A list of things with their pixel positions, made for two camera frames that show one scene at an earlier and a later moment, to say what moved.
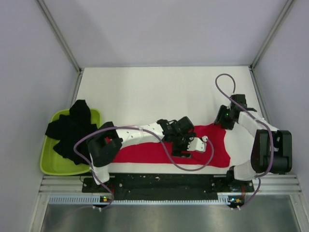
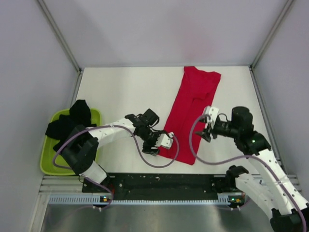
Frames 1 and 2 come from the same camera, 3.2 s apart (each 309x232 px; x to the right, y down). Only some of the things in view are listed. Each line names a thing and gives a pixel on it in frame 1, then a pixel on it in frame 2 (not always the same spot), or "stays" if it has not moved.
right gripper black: (220, 119) to (205, 133)
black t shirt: (71, 129) stays
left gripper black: (176, 151) to (147, 148)
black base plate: (167, 185) stays
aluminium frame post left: (60, 33) stays
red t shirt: (207, 148) to (188, 118)
